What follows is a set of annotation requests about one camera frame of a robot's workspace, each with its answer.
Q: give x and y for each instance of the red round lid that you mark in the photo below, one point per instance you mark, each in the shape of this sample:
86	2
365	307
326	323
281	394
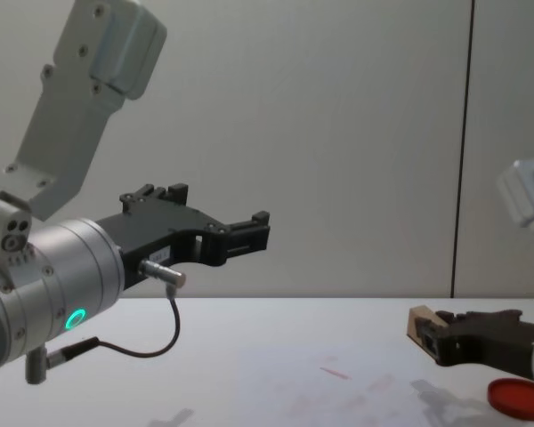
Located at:
516	398

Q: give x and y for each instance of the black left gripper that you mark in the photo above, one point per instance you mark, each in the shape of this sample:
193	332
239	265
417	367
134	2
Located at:
160	231

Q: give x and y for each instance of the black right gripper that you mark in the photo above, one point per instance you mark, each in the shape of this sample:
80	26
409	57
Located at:
489	342

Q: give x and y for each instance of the small wooden block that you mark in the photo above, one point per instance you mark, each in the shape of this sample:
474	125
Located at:
416	320

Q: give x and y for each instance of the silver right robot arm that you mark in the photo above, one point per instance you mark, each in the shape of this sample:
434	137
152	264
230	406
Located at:
527	200

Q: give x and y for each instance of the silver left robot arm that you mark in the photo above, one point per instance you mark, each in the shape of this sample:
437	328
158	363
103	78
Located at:
71	249

